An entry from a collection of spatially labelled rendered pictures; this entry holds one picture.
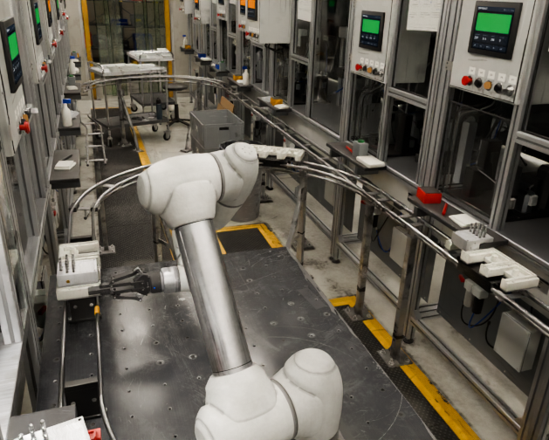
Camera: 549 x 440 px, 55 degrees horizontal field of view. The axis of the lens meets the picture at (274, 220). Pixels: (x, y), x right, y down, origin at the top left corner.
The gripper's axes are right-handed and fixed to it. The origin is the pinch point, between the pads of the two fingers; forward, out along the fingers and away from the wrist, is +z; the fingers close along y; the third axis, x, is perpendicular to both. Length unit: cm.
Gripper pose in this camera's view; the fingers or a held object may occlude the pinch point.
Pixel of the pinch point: (99, 289)
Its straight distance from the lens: 186.1
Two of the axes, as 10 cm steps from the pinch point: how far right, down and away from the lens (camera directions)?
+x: 3.2, 3.9, -8.6
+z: -9.5, 1.0, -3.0
